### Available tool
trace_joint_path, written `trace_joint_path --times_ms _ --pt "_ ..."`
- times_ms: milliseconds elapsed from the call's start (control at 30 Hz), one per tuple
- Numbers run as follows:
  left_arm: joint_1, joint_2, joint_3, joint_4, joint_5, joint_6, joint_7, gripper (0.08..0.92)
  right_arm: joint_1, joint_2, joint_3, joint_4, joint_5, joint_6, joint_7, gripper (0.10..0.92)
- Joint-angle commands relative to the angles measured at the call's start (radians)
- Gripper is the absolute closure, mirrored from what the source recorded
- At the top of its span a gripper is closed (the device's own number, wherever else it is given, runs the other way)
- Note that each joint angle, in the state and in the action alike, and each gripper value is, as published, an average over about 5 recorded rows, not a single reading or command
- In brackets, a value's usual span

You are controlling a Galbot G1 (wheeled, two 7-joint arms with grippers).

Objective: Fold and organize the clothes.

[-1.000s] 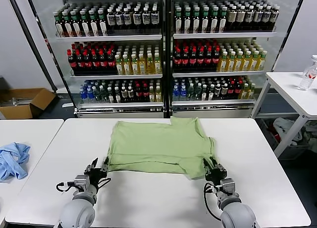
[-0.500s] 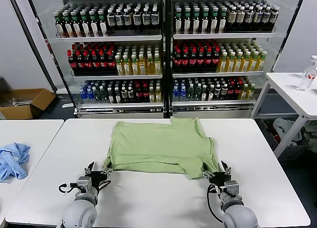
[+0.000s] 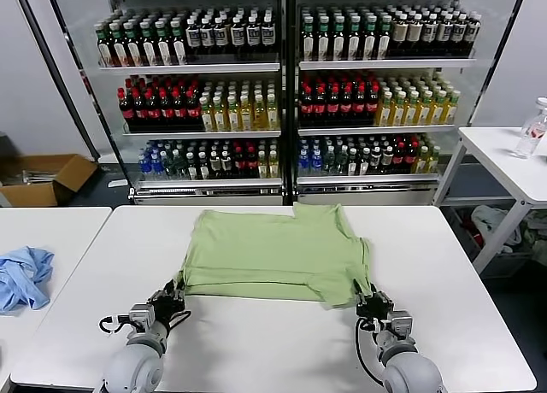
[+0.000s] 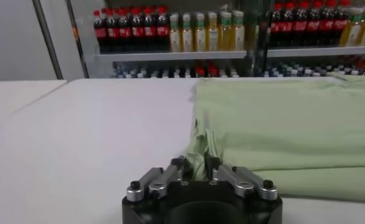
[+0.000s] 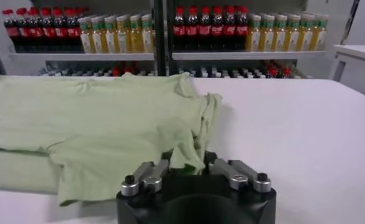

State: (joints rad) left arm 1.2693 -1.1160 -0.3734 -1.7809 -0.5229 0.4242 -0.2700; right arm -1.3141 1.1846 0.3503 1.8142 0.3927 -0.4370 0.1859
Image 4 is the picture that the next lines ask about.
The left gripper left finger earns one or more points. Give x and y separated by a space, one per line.
158 182

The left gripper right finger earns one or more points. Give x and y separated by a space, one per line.
246 182

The light green polo shirt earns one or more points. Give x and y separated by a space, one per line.
292 121

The small red-cap cola bottle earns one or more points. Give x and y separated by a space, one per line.
199 72
213 72

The metal drinks shelf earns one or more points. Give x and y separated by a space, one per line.
170 56

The white beverage display cooler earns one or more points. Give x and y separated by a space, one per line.
322 51

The black-framed glass cooler door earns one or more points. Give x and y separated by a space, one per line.
47 39

